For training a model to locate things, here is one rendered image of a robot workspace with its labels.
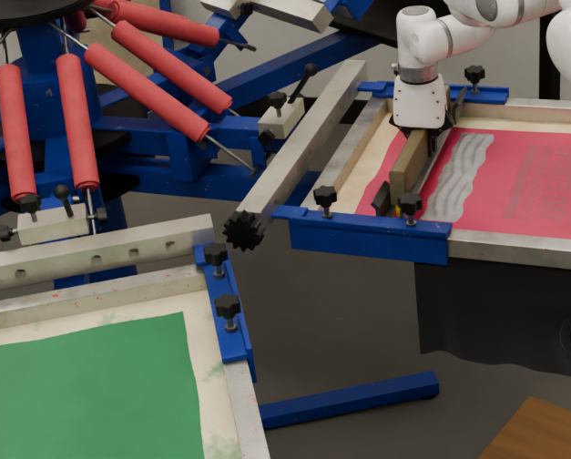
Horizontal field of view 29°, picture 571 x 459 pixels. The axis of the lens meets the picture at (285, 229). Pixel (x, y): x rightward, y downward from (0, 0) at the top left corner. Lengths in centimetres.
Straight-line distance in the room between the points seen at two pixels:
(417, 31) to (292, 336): 158
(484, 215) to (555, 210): 13
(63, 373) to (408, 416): 144
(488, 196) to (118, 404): 85
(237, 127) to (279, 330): 124
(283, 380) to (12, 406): 155
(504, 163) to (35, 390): 104
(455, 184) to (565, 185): 21
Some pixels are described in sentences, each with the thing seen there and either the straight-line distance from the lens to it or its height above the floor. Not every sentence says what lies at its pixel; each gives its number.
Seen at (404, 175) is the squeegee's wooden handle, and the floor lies 105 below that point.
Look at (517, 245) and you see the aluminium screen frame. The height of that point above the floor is 99.
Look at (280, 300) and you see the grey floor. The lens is 360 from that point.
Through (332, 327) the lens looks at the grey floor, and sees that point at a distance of 346.
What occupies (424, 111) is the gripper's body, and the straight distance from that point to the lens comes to 219.
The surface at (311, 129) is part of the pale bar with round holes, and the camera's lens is 230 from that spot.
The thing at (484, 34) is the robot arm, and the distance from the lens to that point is 208.
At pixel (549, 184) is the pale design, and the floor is 95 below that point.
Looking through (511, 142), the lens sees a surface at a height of 95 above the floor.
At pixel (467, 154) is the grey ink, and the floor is 96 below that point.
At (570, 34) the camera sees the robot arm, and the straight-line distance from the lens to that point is 158.
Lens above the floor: 207
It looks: 32 degrees down
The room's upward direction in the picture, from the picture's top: 7 degrees counter-clockwise
